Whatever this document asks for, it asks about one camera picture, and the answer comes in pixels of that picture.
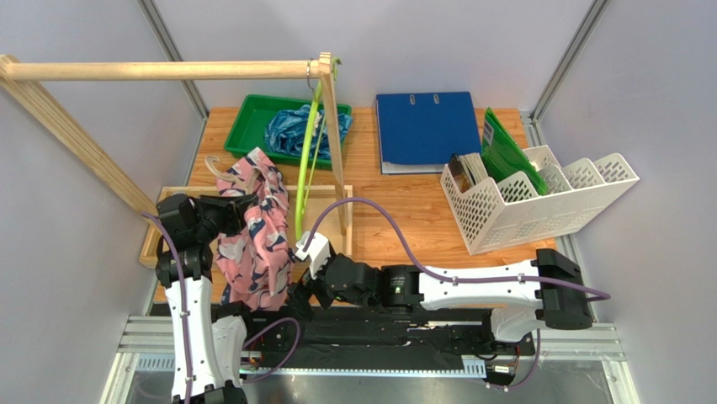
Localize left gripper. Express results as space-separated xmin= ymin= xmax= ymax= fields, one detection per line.
xmin=193 ymin=194 xmax=258 ymax=243

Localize wooden hanger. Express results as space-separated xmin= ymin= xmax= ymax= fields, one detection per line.
xmin=204 ymin=155 xmax=260 ymax=194

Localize pink patterned shorts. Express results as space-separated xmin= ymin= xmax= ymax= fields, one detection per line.
xmin=215 ymin=147 xmax=294 ymax=311

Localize blue patterned shorts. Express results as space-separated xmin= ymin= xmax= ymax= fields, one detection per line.
xmin=263 ymin=104 xmax=353 ymax=160

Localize green plastic hanger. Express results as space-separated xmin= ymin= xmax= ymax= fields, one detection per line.
xmin=295 ymin=52 xmax=345 ymax=240

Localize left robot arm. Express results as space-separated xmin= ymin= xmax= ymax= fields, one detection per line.
xmin=145 ymin=194 xmax=258 ymax=403

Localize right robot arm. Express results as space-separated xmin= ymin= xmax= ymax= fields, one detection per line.
xmin=286 ymin=248 xmax=592 ymax=343

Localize green plastic tray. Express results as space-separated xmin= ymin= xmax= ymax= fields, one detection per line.
xmin=223 ymin=93 xmax=353 ymax=172

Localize booklets in organizer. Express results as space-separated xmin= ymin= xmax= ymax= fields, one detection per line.
xmin=448 ymin=153 xmax=488 ymax=193

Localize wooden clothes rack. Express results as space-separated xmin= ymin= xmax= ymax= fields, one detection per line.
xmin=0 ymin=51 xmax=355 ymax=268

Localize green plastic folder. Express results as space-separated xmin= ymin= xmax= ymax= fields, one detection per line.
xmin=481 ymin=107 xmax=550 ymax=195

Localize white perforated file organizer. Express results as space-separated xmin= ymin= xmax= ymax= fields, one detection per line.
xmin=440 ymin=146 xmax=640 ymax=255

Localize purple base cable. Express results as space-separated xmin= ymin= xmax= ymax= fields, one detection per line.
xmin=237 ymin=316 xmax=302 ymax=385

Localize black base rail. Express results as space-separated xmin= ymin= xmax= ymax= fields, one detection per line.
xmin=211 ymin=304 xmax=536 ymax=374

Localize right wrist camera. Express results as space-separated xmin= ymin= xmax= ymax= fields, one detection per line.
xmin=295 ymin=231 xmax=332 ymax=280

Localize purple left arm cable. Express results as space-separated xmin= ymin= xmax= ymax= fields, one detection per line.
xmin=140 ymin=210 xmax=194 ymax=404

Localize blue ring binder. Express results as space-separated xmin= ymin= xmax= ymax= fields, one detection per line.
xmin=375 ymin=92 xmax=481 ymax=175

